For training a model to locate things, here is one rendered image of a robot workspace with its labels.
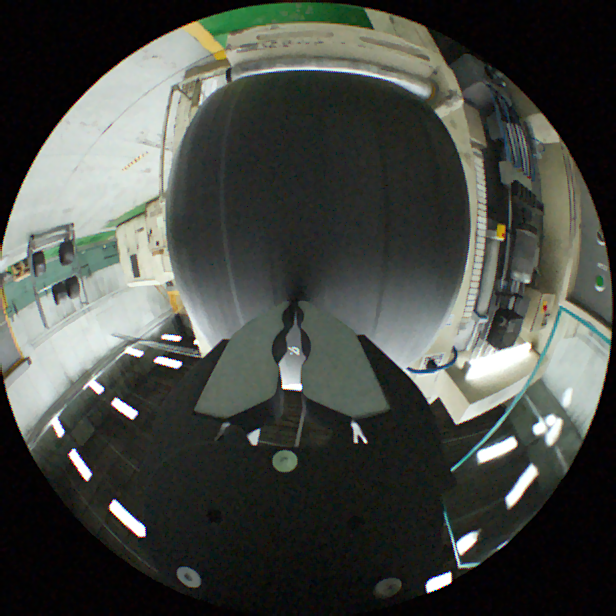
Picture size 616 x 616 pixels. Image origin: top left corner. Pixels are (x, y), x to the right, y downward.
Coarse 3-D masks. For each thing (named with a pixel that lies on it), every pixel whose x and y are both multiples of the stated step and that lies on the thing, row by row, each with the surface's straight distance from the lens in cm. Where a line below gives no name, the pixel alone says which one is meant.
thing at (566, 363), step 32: (576, 320) 62; (544, 352) 66; (576, 352) 63; (608, 352) 62; (544, 384) 68; (576, 384) 65; (512, 416) 76; (544, 416) 70; (576, 416) 67; (480, 448) 89; (512, 448) 79; (544, 448) 73; (576, 448) 70; (480, 480) 93; (512, 480) 83; (544, 480) 77; (448, 512) 117; (480, 512) 100; (512, 512) 89; (480, 544) 107
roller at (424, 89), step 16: (256, 64) 39; (272, 64) 39; (288, 64) 38; (304, 64) 38; (320, 64) 38; (336, 64) 39; (352, 64) 40; (368, 64) 41; (400, 80) 42; (416, 80) 43; (432, 96) 45
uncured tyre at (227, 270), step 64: (192, 128) 19; (256, 128) 15; (320, 128) 15; (384, 128) 16; (192, 192) 15; (256, 192) 12; (320, 192) 12; (384, 192) 13; (448, 192) 16; (192, 256) 15; (256, 256) 12; (320, 256) 12; (384, 256) 13; (448, 256) 16; (192, 320) 22; (384, 320) 16
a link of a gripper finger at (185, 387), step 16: (208, 352) 9; (192, 368) 8; (208, 368) 8; (192, 384) 8; (176, 400) 8; (192, 400) 7; (160, 416) 8; (176, 416) 7; (192, 416) 7; (160, 432) 7; (176, 432) 7; (192, 432) 7; (208, 432) 6; (224, 432) 7; (160, 448) 7; (176, 448) 7; (144, 464) 7; (144, 480) 7
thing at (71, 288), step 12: (72, 228) 555; (48, 240) 558; (72, 240) 569; (36, 252) 541; (60, 252) 595; (72, 252) 545; (36, 264) 521; (72, 264) 599; (36, 276) 541; (72, 276) 555; (36, 288) 517; (60, 288) 530; (72, 288) 538; (84, 288) 546; (36, 300) 574; (60, 300) 533
